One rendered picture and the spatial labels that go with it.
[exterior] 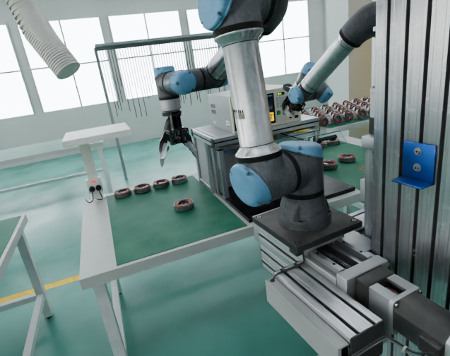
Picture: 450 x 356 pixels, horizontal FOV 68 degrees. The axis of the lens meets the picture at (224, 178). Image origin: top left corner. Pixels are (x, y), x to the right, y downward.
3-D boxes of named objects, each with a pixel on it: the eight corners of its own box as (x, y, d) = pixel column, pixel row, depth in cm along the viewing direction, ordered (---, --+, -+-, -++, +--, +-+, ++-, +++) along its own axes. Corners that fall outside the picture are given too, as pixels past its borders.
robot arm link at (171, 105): (156, 99, 121) (177, 96, 124) (158, 112, 122) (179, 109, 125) (162, 101, 114) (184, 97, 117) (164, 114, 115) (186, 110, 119)
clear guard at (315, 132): (347, 143, 178) (347, 131, 176) (309, 152, 170) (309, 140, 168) (311, 133, 207) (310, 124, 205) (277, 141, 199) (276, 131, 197)
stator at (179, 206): (197, 203, 190) (196, 198, 189) (189, 212, 180) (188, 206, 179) (179, 203, 194) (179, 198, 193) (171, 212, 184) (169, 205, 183)
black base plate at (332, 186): (354, 190, 180) (354, 186, 180) (249, 222, 161) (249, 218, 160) (304, 169, 222) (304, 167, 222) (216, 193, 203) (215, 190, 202)
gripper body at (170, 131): (171, 147, 118) (164, 114, 114) (164, 143, 126) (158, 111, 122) (191, 143, 121) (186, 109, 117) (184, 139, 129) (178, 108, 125)
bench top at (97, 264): (462, 169, 202) (463, 161, 201) (82, 290, 135) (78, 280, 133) (347, 141, 293) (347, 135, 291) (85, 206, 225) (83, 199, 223)
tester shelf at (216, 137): (319, 124, 199) (319, 116, 197) (214, 147, 178) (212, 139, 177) (281, 117, 238) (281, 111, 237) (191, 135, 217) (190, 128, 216)
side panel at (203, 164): (217, 192, 204) (209, 141, 193) (212, 193, 203) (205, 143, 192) (203, 180, 229) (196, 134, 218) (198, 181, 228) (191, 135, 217)
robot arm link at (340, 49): (378, 19, 106) (294, 112, 146) (396, 18, 112) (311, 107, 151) (357, -7, 109) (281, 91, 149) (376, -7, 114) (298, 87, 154)
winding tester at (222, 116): (301, 119, 197) (299, 84, 190) (234, 133, 183) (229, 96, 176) (269, 114, 231) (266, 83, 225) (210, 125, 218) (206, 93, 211)
